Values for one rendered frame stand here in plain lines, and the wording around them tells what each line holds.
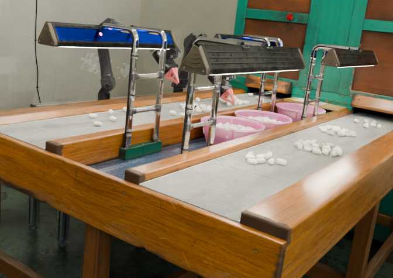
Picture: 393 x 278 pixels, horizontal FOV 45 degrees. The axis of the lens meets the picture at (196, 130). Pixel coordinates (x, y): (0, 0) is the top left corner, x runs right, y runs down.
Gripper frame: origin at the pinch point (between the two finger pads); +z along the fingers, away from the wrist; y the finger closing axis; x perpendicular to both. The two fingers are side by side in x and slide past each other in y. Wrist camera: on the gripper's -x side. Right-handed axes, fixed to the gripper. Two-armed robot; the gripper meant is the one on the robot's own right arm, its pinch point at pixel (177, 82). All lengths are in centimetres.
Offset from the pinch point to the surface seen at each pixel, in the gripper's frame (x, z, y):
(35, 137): -1, 19, -95
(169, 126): -14, 31, -46
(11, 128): 8, 9, -94
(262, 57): -67, 43, -64
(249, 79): 1, 1, 76
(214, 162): -35, 58, -68
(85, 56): 131, -134, 110
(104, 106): 10.5, 2.5, -44.3
